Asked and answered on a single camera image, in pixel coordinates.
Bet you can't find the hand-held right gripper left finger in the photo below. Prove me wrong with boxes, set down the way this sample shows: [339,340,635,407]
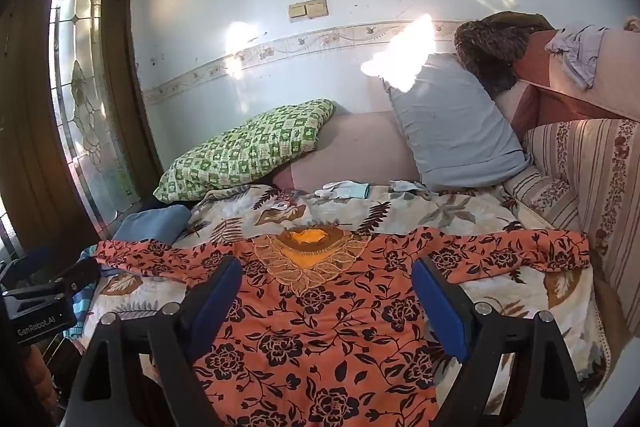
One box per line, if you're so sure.
[62,256,244,427]

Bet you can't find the leaf print blanket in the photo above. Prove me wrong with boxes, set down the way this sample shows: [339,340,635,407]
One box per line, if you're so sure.
[75,181,608,408]

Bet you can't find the wooden stained glass door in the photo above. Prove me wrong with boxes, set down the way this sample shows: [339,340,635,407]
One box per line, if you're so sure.
[0,0,166,260]

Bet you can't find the green checked pillow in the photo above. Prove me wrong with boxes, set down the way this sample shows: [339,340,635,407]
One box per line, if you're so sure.
[153,99,336,204]

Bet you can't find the striped pink sofa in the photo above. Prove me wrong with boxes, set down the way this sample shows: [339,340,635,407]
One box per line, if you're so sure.
[272,14,640,358]

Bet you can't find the small white-teal cloth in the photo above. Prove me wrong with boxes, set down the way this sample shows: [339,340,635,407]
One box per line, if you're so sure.
[314,180,371,200]

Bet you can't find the light purple cloth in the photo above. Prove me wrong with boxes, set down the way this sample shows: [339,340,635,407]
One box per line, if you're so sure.
[545,25,610,90]

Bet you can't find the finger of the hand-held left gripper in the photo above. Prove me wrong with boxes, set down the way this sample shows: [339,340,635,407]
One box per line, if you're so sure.
[50,256,103,297]

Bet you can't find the grey blue pillow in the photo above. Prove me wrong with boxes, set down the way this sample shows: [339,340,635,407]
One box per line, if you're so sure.
[382,53,533,192]

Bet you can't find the brown furry cushion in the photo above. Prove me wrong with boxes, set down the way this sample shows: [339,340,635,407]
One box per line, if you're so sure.
[454,11,556,95]

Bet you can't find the small white cloth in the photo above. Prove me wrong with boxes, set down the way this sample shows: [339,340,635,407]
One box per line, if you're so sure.
[389,179,431,194]

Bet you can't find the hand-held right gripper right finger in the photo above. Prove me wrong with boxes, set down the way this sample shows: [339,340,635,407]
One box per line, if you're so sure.
[411,256,589,427]

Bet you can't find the turquoise striped cloth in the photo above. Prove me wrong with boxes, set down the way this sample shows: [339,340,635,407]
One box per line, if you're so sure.
[64,252,100,341]

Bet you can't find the orange floral pillow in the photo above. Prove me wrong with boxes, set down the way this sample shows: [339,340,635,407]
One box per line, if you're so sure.
[94,227,591,427]

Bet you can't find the beige light switch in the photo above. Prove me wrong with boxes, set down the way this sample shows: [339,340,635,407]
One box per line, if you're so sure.
[287,0,329,23]

